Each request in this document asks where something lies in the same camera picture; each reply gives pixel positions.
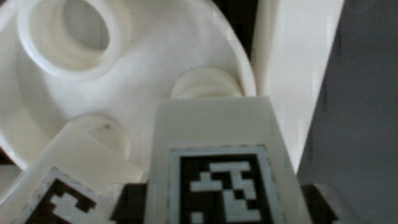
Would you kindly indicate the white U-shaped obstacle fence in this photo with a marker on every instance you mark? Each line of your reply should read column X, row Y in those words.
column 294, row 38

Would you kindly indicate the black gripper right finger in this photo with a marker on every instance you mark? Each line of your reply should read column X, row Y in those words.
column 327, row 206

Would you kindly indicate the white stool leg with tag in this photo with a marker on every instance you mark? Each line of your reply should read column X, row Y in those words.
column 68, row 189

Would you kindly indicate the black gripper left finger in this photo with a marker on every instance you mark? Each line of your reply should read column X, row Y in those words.
column 130, row 205

